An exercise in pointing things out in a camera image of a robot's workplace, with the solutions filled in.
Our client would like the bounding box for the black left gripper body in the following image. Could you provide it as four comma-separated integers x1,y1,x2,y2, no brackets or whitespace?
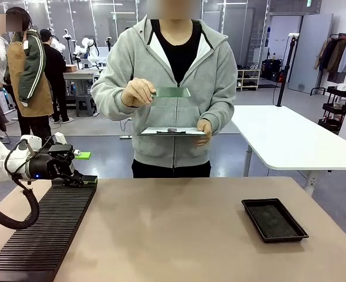
25,152,76,182

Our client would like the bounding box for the green perforated PCB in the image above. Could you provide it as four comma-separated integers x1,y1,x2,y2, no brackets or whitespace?
150,86,192,99

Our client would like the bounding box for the grey clipboard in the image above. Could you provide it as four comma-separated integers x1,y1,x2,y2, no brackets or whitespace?
139,126,207,137

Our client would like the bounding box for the person's left forearm grey sleeve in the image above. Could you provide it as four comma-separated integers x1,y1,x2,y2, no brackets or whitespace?
209,96,236,136

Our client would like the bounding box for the person's right forearm grey sleeve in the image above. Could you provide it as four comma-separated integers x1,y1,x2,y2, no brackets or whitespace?
90,78,132,122

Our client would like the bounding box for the black slotted PCB rack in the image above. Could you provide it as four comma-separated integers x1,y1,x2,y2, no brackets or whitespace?
0,175,99,282

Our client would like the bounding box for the person's right hand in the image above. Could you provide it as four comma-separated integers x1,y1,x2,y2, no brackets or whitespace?
121,78,157,108

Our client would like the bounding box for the person's left hand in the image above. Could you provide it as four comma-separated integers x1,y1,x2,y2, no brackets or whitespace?
195,118,213,147

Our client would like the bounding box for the grey step stool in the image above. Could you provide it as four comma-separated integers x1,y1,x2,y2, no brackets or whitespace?
75,95,96,118

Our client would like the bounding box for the white lab workbench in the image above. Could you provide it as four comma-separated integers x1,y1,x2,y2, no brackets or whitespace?
62,69,109,108

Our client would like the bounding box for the person in black with cap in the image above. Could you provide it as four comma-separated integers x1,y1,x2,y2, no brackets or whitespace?
39,28,75,125

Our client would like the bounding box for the person with brown apron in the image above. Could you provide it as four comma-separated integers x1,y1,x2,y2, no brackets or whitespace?
2,6,55,145

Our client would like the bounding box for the person in grey hoodie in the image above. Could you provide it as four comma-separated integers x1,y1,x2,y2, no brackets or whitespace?
90,11,238,179

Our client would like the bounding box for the wooden shoe rack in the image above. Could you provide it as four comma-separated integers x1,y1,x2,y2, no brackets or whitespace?
236,69,261,91

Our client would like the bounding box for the black rectangular tray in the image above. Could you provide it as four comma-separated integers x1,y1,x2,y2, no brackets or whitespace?
241,198,310,244

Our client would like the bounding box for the black luggage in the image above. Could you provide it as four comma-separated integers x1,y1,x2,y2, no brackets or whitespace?
261,58,283,82

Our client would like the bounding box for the large white table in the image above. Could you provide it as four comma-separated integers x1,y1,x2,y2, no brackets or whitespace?
228,105,346,195

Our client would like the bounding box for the black pole stand white head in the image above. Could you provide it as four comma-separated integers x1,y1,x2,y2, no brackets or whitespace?
275,32,300,108

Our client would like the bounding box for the black garment rack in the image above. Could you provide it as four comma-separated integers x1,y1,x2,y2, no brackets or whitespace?
310,32,346,96

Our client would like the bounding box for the grey partition panel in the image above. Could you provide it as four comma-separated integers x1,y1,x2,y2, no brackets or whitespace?
288,13,334,95

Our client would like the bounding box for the black utility cart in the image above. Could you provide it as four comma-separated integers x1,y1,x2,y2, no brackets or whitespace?
318,85,346,135

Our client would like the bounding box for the brown coat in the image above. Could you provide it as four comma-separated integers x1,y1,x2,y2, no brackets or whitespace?
327,38,346,74

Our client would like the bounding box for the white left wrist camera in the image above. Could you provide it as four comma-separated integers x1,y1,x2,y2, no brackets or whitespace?
52,132,69,146

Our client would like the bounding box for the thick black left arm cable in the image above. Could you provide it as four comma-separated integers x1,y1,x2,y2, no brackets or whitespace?
0,138,41,231

